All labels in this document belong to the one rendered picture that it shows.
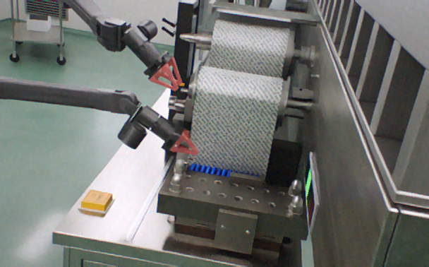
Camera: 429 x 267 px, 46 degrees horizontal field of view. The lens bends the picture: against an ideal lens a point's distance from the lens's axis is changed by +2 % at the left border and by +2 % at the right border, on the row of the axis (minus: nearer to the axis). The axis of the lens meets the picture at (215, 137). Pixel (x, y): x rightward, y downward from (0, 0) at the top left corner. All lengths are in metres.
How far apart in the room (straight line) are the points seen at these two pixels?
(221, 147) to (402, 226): 0.93
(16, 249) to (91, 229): 1.51
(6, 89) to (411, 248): 1.17
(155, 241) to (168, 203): 0.11
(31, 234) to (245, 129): 1.82
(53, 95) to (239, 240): 0.65
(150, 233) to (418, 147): 0.96
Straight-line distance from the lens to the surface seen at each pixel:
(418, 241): 0.57
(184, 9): 1.68
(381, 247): 0.56
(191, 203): 1.29
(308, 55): 1.63
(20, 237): 2.95
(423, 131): 0.53
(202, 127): 1.41
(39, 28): 6.35
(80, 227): 1.39
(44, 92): 1.46
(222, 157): 1.44
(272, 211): 1.29
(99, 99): 1.42
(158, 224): 1.41
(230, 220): 1.28
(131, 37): 1.42
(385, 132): 0.68
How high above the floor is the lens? 1.68
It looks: 23 degrees down
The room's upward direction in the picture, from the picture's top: 8 degrees clockwise
